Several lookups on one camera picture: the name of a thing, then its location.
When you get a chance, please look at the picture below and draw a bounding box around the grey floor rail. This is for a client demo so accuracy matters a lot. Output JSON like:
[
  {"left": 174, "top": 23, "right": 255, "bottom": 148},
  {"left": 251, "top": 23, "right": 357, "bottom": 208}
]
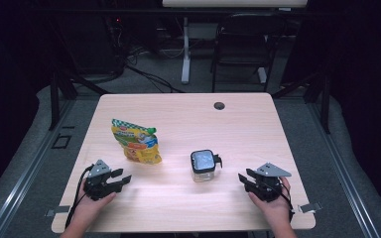
[
  {"left": 307, "top": 98, "right": 381, "bottom": 238},
  {"left": 0, "top": 98, "right": 77, "bottom": 238}
]

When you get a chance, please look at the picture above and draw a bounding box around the person's right hand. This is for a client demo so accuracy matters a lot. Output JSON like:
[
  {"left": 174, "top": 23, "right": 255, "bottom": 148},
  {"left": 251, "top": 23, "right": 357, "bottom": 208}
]
[{"left": 247, "top": 177, "right": 294, "bottom": 229}]

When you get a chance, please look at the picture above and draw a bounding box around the black metal stand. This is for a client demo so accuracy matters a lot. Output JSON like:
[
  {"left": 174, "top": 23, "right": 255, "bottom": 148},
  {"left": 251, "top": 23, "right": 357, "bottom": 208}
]
[
  {"left": 48, "top": 70, "right": 110, "bottom": 132},
  {"left": 271, "top": 70, "right": 331, "bottom": 135}
]

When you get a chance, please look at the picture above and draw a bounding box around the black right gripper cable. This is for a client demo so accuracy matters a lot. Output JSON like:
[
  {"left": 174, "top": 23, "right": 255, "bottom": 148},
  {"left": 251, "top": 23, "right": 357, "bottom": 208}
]
[{"left": 279, "top": 182, "right": 296, "bottom": 222}]

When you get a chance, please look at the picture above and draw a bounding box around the glass jar with black lid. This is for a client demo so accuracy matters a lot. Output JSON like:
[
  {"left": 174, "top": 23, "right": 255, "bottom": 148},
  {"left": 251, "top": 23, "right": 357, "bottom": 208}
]
[{"left": 190, "top": 149, "right": 223, "bottom": 183}]

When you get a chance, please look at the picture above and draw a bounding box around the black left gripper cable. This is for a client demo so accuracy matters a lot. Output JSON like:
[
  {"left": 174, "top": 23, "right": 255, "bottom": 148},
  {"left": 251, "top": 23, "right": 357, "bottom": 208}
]
[{"left": 64, "top": 164, "right": 93, "bottom": 229}]

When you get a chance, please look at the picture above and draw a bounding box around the dark computer case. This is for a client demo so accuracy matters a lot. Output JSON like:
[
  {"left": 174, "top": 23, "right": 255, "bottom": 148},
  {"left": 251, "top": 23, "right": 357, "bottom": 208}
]
[{"left": 63, "top": 13, "right": 122, "bottom": 75}]

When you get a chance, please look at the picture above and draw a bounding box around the yellow spout pouch green cap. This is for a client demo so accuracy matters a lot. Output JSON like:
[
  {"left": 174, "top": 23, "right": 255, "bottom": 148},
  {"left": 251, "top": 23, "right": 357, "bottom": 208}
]
[{"left": 110, "top": 118, "right": 163, "bottom": 166}]

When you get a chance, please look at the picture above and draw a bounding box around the black floor cable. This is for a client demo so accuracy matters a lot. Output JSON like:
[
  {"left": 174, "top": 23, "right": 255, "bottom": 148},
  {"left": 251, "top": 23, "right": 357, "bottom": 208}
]
[{"left": 125, "top": 63, "right": 185, "bottom": 94}]

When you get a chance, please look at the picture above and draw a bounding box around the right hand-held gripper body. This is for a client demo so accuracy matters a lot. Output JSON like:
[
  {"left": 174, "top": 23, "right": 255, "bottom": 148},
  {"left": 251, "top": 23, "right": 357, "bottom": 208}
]
[{"left": 245, "top": 162, "right": 293, "bottom": 203}]

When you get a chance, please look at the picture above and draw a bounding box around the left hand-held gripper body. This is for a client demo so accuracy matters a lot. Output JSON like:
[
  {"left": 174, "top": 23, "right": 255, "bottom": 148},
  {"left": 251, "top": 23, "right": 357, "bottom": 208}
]
[{"left": 83, "top": 159, "right": 117, "bottom": 201}]

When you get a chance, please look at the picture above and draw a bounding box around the white desk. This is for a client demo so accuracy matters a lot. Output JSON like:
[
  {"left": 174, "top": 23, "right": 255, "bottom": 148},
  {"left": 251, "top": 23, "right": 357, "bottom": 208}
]
[{"left": 162, "top": 0, "right": 309, "bottom": 84}]

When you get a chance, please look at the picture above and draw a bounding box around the person's left hand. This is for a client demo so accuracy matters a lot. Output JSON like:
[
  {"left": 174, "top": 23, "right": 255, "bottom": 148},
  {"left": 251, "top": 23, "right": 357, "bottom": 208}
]
[{"left": 73, "top": 179, "right": 117, "bottom": 226}]

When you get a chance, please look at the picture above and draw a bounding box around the grey tape strip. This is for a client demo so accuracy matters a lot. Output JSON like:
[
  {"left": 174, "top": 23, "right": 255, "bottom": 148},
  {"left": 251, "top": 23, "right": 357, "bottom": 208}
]
[
  {"left": 298, "top": 201, "right": 323, "bottom": 214},
  {"left": 45, "top": 205, "right": 71, "bottom": 217}
]

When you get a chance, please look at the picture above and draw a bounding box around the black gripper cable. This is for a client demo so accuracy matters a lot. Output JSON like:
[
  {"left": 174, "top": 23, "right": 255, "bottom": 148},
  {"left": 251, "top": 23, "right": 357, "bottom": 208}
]
[
  {"left": 279, "top": 182, "right": 296, "bottom": 222},
  {"left": 64, "top": 164, "right": 93, "bottom": 229}
]

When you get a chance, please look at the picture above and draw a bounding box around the black folding chair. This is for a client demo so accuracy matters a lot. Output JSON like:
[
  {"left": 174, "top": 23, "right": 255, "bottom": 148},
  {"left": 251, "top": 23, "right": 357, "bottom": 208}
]
[{"left": 210, "top": 12, "right": 287, "bottom": 93}]

